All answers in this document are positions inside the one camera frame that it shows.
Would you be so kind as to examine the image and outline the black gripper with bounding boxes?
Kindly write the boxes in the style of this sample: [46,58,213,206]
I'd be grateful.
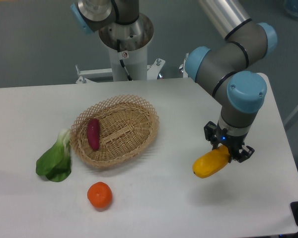
[204,121,255,163]

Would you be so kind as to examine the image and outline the yellow mango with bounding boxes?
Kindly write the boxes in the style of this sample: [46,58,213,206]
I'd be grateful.
[192,145,230,179]

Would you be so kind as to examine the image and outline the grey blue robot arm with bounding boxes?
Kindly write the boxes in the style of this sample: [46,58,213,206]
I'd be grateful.
[71,0,278,162]

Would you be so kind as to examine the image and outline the woven wicker basket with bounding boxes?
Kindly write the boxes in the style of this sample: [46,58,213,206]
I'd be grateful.
[70,95,159,169]

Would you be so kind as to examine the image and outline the purple sweet potato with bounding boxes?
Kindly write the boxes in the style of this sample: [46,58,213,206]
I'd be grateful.
[86,119,100,151]

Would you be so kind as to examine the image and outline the orange tangerine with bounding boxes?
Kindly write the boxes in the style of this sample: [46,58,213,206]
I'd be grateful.
[87,182,112,209]

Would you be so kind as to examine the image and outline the green bok choy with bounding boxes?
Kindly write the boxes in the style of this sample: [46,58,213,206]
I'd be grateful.
[35,129,72,182]

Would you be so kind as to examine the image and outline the black cable on pedestal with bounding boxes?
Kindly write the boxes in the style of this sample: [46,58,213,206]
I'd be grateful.
[116,39,134,81]

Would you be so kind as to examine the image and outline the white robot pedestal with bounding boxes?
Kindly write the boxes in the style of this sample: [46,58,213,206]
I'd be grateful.
[75,13,166,83]

